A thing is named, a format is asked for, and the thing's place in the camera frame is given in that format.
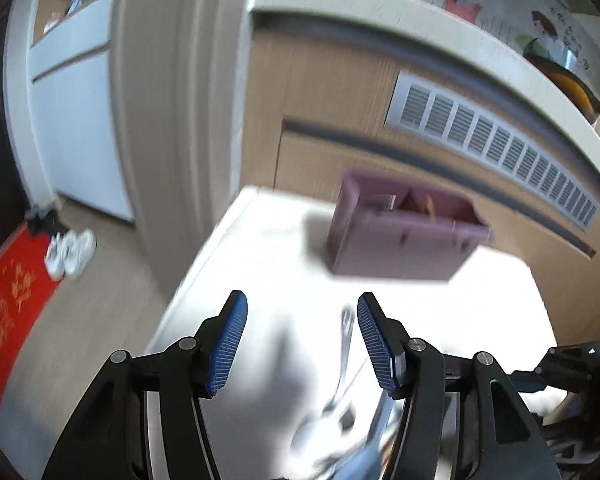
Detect steel spoon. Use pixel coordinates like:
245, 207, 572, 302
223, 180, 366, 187
290, 307, 355, 462

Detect wooden spoon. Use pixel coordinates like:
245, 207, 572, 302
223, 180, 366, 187
424, 195, 436, 221

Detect white table cloth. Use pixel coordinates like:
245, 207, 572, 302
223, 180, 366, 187
148, 186, 556, 479

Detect purple plastic utensil holder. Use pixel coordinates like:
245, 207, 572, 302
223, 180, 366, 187
326, 168, 491, 281

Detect white sneakers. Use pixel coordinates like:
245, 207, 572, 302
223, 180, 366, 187
44, 229, 97, 282

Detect red door mat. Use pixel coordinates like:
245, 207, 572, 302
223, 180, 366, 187
0, 226, 59, 409

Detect grey ventilation grille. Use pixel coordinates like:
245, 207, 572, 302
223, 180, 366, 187
386, 70, 600, 231

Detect wooden counter cabinet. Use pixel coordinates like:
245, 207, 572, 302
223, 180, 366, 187
242, 24, 600, 344

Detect white cabinet door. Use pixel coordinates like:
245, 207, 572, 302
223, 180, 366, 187
29, 0, 134, 221

